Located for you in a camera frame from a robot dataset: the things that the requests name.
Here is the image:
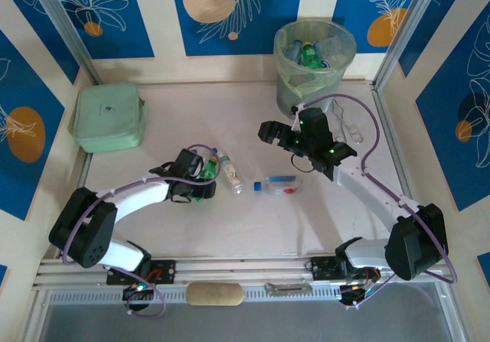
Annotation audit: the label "green soda bottle yellow cap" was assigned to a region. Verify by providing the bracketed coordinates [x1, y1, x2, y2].
[191, 157, 222, 204]
[300, 41, 321, 70]

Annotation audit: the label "clear bottle white tan label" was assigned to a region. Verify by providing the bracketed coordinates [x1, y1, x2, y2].
[211, 148, 247, 197]

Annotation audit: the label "clear bottle red blue label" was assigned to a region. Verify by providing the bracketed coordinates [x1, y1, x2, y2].
[253, 174, 307, 197]

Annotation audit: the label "clear bottle dark blue label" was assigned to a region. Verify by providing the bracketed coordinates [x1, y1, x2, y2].
[285, 40, 304, 63]

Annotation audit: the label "tall clear ribbed water bottle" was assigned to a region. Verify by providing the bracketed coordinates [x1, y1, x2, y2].
[317, 35, 345, 62]

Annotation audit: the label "pale green bin liner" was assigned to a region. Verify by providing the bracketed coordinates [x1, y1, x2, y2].
[273, 19, 358, 98]

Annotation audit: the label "clear plastic tongs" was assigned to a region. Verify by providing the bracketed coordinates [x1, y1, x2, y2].
[331, 97, 364, 146]

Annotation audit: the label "tan foam pad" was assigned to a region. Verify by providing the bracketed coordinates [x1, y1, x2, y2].
[186, 282, 245, 308]

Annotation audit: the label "mint green zip pouch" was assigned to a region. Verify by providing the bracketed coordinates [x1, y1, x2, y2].
[72, 81, 150, 155]

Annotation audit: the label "perforated metal strip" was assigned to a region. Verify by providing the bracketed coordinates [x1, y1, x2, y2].
[45, 284, 445, 305]

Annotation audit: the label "grey metal sheet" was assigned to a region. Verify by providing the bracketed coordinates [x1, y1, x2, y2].
[36, 302, 470, 342]

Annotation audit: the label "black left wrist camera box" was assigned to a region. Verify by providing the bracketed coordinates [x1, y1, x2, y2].
[174, 148, 204, 177]

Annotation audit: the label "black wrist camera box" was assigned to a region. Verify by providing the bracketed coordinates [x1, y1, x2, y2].
[174, 148, 204, 177]
[299, 107, 331, 146]

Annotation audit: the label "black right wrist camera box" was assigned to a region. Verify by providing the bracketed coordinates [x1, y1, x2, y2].
[299, 107, 331, 146]

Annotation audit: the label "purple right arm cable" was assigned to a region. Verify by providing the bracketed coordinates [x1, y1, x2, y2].
[300, 93, 459, 308]

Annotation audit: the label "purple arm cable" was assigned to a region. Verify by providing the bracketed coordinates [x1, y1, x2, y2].
[63, 143, 221, 318]
[300, 93, 459, 308]

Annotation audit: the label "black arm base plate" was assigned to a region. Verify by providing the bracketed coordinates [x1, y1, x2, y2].
[305, 256, 381, 282]
[106, 259, 178, 286]

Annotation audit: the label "aluminium frame rail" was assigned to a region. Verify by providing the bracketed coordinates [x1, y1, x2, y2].
[32, 252, 452, 290]

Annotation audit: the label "black circuit board with wires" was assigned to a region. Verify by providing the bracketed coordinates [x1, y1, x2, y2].
[338, 282, 378, 308]
[122, 282, 155, 301]

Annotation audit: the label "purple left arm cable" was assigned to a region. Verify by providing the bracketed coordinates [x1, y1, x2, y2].
[63, 143, 221, 318]

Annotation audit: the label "small metal bracket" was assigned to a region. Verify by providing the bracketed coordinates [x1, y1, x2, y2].
[263, 282, 314, 296]

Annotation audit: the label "aluminium corner post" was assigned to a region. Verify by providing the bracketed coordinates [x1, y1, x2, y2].
[28, 0, 103, 86]
[373, 0, 447, 90]

